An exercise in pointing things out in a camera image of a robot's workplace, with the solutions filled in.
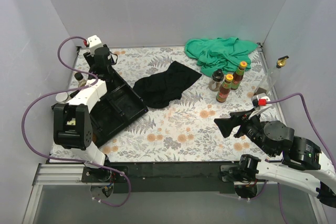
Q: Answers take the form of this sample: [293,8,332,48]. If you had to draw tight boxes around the yellow cap sauce bottle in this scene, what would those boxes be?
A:
[231,61,247,90]
[216,74,234,103]

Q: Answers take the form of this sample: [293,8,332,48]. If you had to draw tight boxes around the black cloth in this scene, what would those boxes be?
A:
[133,61,202,109]

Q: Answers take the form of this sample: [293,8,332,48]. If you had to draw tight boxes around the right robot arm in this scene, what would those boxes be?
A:
[214,111,335,207]

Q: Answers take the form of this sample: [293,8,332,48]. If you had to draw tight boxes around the black cap spice jar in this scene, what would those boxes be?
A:
[208,69,224,91]

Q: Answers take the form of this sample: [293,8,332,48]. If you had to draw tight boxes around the blue label spice jar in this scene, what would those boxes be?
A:
[55,92,70,103]

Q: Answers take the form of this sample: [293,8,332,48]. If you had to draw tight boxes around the green cloth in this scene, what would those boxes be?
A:
[184,37,258,77]

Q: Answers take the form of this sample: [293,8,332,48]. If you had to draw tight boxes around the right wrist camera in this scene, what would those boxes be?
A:
[251,93,271,116]

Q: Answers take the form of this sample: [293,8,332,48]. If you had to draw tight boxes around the pink cap spice bottle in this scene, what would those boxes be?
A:
[92,134,97,142]

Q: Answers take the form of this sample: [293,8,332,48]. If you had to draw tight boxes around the dark soy sauce bottle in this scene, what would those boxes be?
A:
[74,72,87,88]

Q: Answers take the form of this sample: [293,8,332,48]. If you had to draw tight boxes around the tall gold spout bottle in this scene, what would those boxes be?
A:
[254,56,289,95]

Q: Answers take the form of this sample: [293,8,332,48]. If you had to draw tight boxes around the black compartment tray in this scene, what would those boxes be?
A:
[90,82,148,147]

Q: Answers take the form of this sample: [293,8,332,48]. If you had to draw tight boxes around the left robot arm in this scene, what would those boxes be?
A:
[53,78,126,182]

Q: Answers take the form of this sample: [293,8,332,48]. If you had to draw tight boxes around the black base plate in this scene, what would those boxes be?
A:
[81,161,259,195]

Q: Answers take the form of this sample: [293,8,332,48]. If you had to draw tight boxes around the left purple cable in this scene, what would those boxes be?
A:
[21,35,132,208]

